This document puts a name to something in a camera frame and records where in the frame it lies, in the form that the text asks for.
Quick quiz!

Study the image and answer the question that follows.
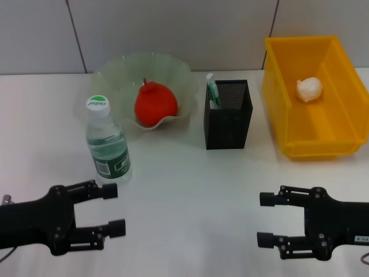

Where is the white paper ball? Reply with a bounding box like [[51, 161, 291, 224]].
[[296, 76, 323, 103]]

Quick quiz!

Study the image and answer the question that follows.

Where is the left arm grey cable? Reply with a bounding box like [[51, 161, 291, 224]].
[[0, 194, 17, 263]]

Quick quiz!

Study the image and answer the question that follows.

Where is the mint green utility knife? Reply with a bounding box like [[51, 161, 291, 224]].
[[205, 72, 222, 108]]

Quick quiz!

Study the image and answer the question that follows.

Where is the black mesh pen holder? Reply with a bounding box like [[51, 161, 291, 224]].
[[203, 79, 254, 150]]

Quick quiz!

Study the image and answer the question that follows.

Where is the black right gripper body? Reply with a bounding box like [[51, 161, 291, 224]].
[[303, 186, 369, 261]]

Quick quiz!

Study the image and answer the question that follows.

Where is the orange fruit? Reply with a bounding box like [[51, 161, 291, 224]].
[[134, 77, 178, 128]]

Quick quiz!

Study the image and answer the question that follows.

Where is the translucent green fruit bowl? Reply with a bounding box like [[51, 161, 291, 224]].
[[74, 51, 202, 132]]

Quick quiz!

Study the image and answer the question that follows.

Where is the clear green-label water bottle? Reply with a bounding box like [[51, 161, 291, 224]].
[[85, 94, 133, 187]]

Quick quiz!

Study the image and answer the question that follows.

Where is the yellow plastic bin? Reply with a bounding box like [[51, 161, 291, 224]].
[[261, 35, 369, 161]]

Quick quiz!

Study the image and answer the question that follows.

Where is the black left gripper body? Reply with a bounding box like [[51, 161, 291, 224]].
[[0, 185, 78, 257]]

